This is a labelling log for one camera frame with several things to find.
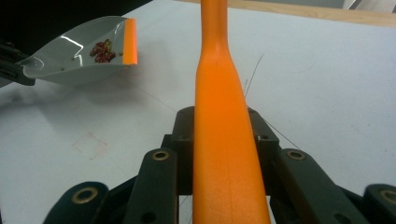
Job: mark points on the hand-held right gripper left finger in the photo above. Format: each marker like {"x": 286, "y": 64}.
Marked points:
{"x": 185, "y": 149}

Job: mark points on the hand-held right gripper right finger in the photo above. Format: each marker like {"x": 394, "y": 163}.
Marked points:
{"x": 264, "y": 143}

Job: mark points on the grey dustpan with orange lip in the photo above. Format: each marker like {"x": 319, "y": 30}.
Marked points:
{"x": 62, "y": 59}

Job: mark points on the pile of red and green beans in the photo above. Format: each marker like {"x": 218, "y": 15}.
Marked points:
{"x": 102, "y": 53}

